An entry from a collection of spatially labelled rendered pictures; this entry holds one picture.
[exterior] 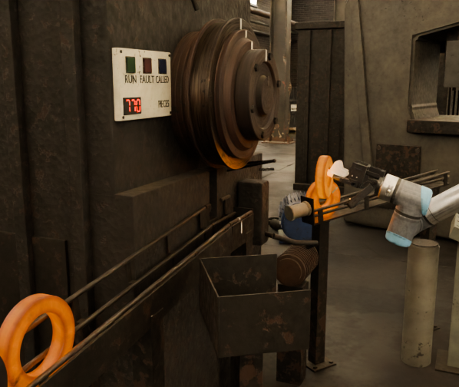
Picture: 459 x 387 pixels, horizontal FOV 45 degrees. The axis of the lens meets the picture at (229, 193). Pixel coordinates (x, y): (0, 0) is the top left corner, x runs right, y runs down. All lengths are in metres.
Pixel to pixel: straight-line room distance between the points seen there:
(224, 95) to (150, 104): 0.22
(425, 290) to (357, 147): 2.30
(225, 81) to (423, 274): 1.19
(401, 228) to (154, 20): 1.04
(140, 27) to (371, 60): 3.07
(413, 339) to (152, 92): 1.50
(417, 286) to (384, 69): 2.35
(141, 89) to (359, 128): 3.14
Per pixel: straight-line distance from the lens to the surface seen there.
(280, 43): 10.71
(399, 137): 4.37
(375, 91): 4.43
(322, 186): 1.94
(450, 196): 2.04
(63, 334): 1.18
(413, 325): 2.44
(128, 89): 1.46
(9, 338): 1.07
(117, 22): 1.48
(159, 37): 1.64
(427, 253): 2.33
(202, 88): 1.59
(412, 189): 1.93
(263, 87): 1.71
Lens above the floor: 1.16
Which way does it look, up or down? 11 degrees down
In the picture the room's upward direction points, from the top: straight up
